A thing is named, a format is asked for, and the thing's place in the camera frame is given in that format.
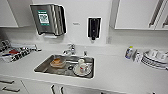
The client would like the chrome faucet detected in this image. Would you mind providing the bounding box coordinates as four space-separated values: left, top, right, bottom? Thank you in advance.
62 43 77 57

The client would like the white cup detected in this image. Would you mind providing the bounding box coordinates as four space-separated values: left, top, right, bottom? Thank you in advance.
77 58 87 73

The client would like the black soap dispenser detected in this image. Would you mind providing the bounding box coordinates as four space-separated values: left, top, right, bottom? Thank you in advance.
87 17 102 41

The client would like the white patterned plate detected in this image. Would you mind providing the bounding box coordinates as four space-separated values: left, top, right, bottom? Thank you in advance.
72 63 94 77

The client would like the orange bowl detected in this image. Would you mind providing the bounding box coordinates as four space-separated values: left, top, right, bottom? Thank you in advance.
49 57 66 69

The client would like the white sink base cabinet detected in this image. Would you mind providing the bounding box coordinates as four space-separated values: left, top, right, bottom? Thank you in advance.
19 78 103 94

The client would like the dish soap bottle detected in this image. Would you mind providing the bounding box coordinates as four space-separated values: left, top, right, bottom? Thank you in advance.
124 45 135 61

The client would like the steel sink basin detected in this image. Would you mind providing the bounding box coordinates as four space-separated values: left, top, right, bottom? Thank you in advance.
33 53 96 80

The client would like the steel paper towel dispenser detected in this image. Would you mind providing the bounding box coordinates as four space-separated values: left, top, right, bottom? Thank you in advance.
29 3 67 39

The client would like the small white mug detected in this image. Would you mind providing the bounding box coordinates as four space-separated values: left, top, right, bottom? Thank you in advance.
134 51 143 63

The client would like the white drawer stack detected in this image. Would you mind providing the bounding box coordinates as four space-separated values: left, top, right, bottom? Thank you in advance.
0 74 30 94

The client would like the small wall label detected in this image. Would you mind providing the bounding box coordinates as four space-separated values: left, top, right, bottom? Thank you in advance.
72 21 81 26

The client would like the white wall outlet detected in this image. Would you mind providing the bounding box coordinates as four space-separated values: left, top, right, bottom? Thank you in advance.
106 35 112 45

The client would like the white upper wall cabinet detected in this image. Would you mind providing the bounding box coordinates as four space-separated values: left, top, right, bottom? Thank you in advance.
113 0 168 32
0 0 36 29

